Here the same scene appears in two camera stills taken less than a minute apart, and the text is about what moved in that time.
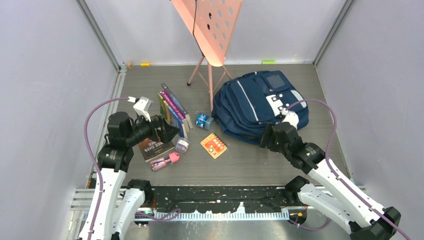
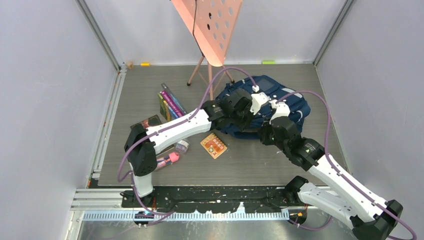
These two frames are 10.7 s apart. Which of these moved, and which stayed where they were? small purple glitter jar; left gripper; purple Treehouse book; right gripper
Moved: left gripper
Stayed: small purple glitter jar; purple Treehouse book; right gripper
